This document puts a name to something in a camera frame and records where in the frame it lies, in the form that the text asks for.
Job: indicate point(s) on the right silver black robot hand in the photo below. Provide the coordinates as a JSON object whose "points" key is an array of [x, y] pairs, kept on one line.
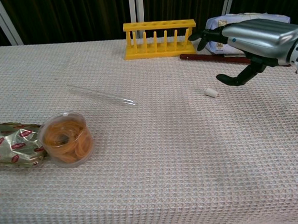
{"points": [[260, 36]]}

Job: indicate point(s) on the small white stopper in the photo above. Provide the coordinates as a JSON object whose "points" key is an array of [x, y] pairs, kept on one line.
{"points": [[211, 92]]}

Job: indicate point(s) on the clear glass test tube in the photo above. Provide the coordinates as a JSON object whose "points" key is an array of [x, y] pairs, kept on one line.
{"points": [[100, 94]]}

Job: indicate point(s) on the yellow test tube rack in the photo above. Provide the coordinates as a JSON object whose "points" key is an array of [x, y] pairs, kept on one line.
{"points": [[160, 51]]}

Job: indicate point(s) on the blue white tissue pack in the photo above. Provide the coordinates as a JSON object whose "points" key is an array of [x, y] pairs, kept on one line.
{"points": [[216, 21]]}

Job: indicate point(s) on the beige waffle tablecloth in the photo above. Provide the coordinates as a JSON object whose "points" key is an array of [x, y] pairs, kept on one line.
{"points": [[166, 153]]}

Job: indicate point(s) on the clear tub of rubber bands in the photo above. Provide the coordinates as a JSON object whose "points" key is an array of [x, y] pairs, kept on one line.
{"points": [[65, 141]]}

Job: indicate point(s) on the gold foil snack packet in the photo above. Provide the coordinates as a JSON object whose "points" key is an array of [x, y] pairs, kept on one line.
{"points": [[13, 146]]}

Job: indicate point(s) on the white frame post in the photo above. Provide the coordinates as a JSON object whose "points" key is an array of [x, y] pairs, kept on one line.
{"points": [[228, 0], [8, 26], [136, 7]]}

